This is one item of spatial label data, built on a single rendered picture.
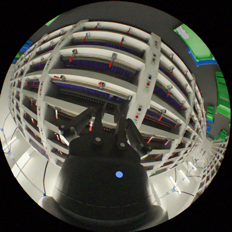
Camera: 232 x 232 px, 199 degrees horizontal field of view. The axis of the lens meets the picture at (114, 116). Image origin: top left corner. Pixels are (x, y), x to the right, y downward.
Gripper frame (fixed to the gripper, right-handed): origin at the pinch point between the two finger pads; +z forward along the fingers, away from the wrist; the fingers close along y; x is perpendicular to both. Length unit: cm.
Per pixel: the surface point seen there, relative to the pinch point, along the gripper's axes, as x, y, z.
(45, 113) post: -21, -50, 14
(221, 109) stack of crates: 48, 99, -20
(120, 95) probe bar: 3.7, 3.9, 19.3
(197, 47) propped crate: 72, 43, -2
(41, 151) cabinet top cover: -90, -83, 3
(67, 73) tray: 9.5, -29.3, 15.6
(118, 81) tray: 10.5, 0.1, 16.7
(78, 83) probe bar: 4.0, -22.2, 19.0
